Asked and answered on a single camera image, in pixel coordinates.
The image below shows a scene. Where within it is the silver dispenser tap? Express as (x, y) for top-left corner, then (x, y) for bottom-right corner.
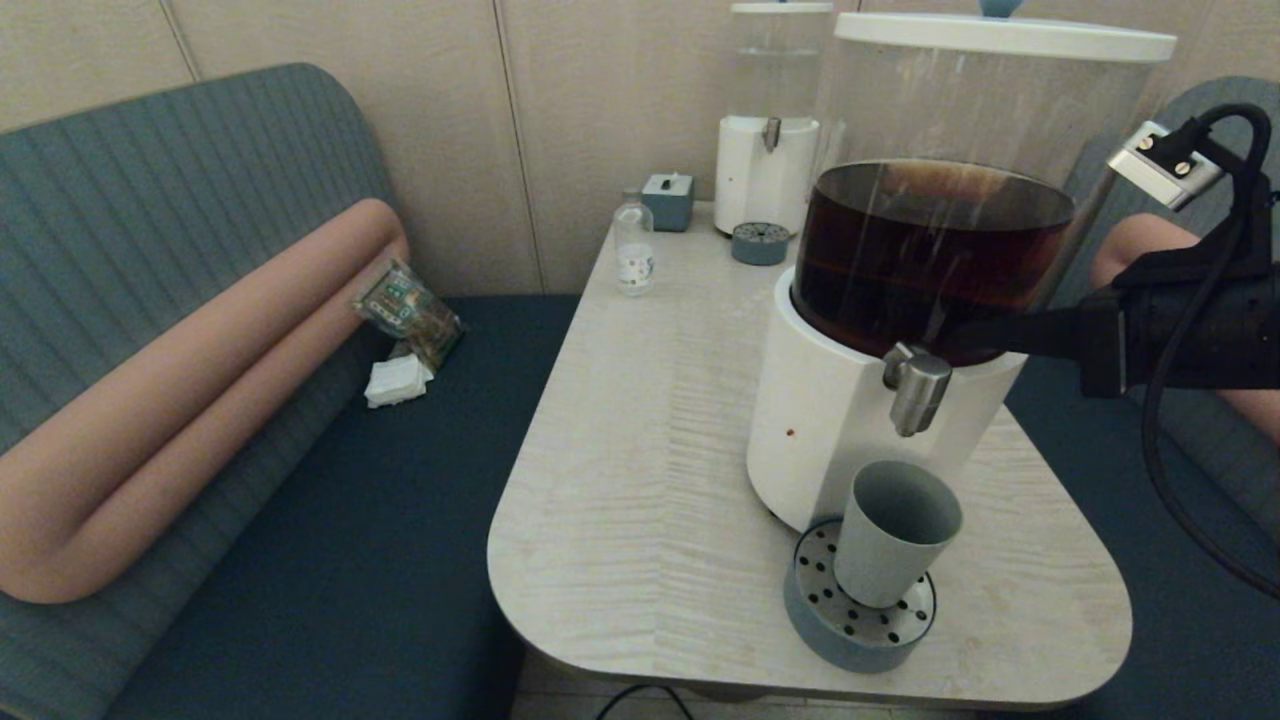
(882, 342), (953, 438)

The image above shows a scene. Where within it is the grey plastic cup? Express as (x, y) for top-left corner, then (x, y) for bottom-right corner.
(833, 460), (964, 609)

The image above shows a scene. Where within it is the pink bolster cushion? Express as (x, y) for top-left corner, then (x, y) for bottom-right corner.
(1090, 213), (1280, 443)
(0, 198), (409, 606)

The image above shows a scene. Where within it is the teal upholstered bench sofa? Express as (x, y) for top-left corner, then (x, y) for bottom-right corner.
(1000, 75), (1280, 720)
(0, 62), (583, 720)

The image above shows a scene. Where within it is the large white tea dispenser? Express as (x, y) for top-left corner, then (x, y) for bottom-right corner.
(745, 0), (1178, 537)

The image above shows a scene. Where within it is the small blue-grey drip tray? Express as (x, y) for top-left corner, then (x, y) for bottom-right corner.
(731, 220), (792, 266)

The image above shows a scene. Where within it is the small white water dispenser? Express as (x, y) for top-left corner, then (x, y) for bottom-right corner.
(714, 0), (836, 238)

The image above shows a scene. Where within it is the large blue-grey drip tray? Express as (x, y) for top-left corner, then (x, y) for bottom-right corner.
(783, 517), (938, 673)

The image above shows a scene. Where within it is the blue-grey tissue box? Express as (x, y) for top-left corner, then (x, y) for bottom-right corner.
(640, 172), (694, 233)

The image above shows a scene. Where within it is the clear plastic bottle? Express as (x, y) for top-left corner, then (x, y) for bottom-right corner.
(612, 188), (656, 296)

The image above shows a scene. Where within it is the transparent snack packet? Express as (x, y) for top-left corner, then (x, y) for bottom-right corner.
(350, 258), (463, 369)

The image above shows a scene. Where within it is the white folded napkin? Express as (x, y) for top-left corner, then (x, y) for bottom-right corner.
(363, 352), (434, 409)

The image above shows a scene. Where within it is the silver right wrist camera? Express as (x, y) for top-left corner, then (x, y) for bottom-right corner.
(1107, 120), (1227, 212)

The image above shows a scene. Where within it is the black floor cable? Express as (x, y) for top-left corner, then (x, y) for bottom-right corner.
(598, 684), (693, 720)

